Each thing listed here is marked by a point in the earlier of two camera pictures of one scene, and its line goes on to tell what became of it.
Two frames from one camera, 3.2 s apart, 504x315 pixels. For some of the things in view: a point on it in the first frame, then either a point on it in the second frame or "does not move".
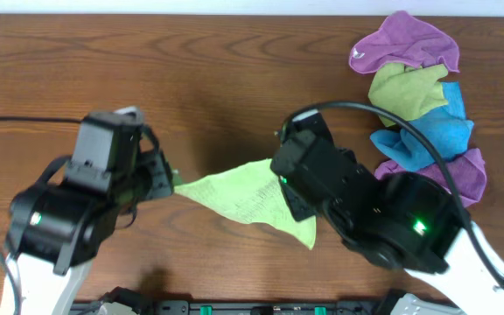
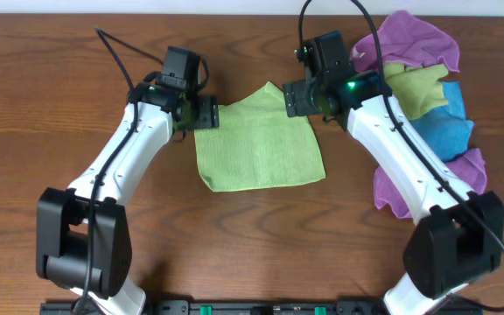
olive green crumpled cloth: [407, 92] does not move
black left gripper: [164, 175] -> [210, 116]
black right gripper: [300, 208] -> [296, 98]
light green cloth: [252, 193] -> [257, 144]
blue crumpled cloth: [448, 128] does not move
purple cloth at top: [404, 38] does not move
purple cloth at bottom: [465, 172] does not move
